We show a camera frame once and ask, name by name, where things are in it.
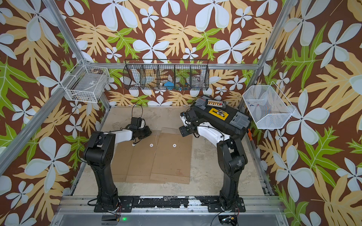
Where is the white wire basket left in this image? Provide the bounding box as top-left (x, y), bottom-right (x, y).
top-left (62, 60), bottom-right (110, 103)

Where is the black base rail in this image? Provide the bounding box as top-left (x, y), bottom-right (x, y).
top-left (93, 196), bottom-right (246, 213)

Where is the blue object in basket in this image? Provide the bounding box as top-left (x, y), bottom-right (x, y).
top-left (164, 82), bottom-right (174, 90)

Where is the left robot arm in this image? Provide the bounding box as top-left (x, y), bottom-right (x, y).
top-left (84, 117), bottom-right (152, 213)

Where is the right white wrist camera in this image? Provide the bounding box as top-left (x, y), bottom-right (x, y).
top-left (180, 112), bottom-right (189, 127)

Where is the black yellow toolbox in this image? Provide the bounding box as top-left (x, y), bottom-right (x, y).
top-left (183, 96), bottom-right (252, 138)

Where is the white wire basket right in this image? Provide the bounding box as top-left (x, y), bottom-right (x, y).
top-left (242, 83), bottom-right (296, 130)

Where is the brown kraft file bag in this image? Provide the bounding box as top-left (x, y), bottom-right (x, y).
top-left (126, 133), bottom-right (164, 184)
top-left (111, 141), bottom-right (134, 183)
top-left (150, 128), bottom-right (192, 184)

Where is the black wire basket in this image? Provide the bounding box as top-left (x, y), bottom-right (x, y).
top-left (122, 59), bottom-right (210, 91)

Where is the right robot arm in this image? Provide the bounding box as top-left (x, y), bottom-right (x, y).
top-left (179, 106), bottom-right (251, 210)

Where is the white wire basket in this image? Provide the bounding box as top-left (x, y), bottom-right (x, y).
top-left (62, 60), bottom-right (110, 103)
top-left (242, 83), bottom-right (296, 130)

